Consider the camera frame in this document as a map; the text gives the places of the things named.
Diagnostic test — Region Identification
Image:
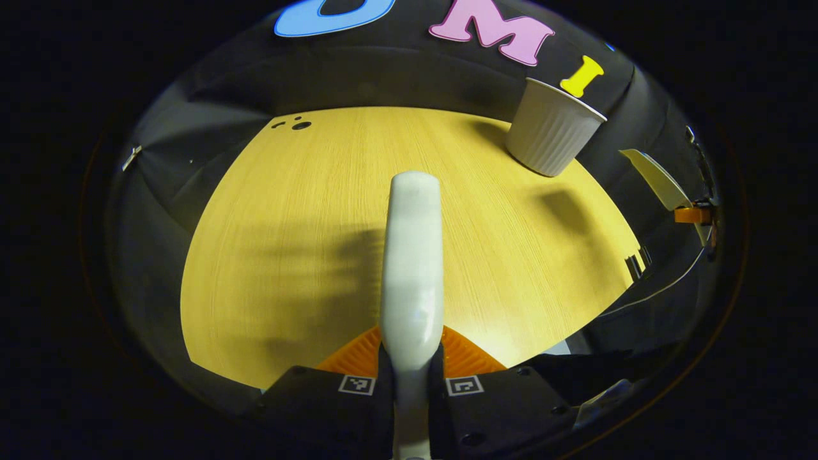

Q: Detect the wooden desktop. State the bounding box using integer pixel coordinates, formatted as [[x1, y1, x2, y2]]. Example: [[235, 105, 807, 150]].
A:
[[180, 106, 643, 390]]

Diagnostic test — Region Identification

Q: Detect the black backdrop cloth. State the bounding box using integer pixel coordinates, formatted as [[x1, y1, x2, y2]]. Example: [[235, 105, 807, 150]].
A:
[[105, 0, 720, 410]]

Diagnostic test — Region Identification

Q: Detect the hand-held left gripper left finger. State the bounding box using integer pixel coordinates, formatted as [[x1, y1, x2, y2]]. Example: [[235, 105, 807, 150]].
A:
[[259, 326, 394, 460]]

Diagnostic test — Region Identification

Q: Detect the white ribbed garbage bin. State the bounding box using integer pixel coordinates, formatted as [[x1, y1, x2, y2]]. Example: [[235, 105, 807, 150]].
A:
[[505, 77, 608, 178]]

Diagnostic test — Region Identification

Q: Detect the white plastic dustpan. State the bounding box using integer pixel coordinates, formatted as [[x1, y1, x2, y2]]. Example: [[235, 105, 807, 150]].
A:
[[619, 148, 710, 247]]

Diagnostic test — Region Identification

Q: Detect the white cable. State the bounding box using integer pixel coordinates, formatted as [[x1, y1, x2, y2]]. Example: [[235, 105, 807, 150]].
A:
[[601, 246, 707, 318]]

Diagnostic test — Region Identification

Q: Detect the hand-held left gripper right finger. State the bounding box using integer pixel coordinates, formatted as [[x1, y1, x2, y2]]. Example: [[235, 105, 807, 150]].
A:
[[431, 326, 573, 460]]

